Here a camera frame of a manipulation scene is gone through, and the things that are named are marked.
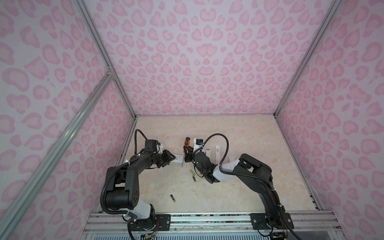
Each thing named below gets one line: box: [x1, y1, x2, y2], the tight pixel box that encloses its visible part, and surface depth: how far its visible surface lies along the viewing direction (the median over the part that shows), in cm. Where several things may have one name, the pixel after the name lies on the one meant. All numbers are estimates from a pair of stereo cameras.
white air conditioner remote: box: [171, 153, 185, 163], surface depth 94 cm
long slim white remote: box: [206, 148, 211, 160], surface depth 100 cm
